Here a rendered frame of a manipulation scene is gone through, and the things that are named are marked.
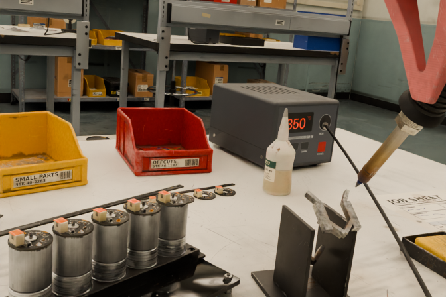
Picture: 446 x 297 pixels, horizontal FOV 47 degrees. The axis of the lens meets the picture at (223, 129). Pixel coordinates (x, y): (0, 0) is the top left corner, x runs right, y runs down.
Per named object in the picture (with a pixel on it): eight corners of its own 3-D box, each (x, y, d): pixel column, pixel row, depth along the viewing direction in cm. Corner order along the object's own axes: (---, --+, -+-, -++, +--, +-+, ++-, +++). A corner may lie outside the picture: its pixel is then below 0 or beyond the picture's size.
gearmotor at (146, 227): (163, 272, 37) (168, 207, 36) (137, 283, 35) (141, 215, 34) (141, 259, 39) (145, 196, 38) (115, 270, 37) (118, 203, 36)
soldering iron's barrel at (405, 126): (356, 189, 31) (413, 122, 26) (348, 168, 32) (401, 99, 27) (376, 189, 31) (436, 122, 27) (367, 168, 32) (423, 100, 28)
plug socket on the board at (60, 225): (72, 231, 31) (72, 220, 31) (59, 234, 31) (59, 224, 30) (64, 226, 32) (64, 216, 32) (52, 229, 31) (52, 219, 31)
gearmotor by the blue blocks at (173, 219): (190, 260, 39) (196, 198, 38) (166, 270, 37) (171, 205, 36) (169, 248, 41) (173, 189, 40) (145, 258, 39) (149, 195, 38)
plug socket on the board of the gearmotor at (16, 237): (28, 243, 29) (28, 232, 29) (14, 247, 29) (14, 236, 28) (22, 238, 30) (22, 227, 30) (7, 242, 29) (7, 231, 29)
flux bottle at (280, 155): (269, 183, 62) (278, 104, 60) (295, 190, 61) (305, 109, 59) (257, 191, 59) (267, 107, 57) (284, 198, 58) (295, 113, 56)
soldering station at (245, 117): (332, 167, 72) (342, 101, 70) (268, 176, 65) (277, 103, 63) (266, 140, 84) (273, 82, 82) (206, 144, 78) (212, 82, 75)
